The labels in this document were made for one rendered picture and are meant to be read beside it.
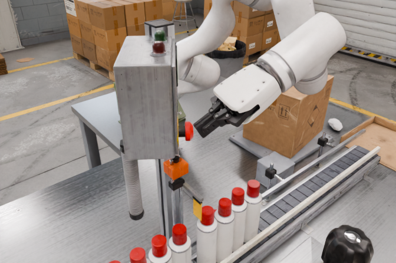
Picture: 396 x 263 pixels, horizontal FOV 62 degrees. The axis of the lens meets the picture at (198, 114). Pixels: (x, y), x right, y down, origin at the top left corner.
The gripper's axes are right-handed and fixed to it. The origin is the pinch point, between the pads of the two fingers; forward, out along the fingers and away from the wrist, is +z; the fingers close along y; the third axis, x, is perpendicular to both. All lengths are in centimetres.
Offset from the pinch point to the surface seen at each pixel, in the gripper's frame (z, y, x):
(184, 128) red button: 3.6, -0.4, -2.3
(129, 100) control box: 8.1, -0.7, -13.8
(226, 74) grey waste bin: -63, -227, 149
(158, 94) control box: 3.6, 0.9, -12.4
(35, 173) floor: 118, -186, 86
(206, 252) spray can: 18.0, 0.6, 32.0
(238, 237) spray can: 10.1, -2.0, 39.4
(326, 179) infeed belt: -25, -16, 67
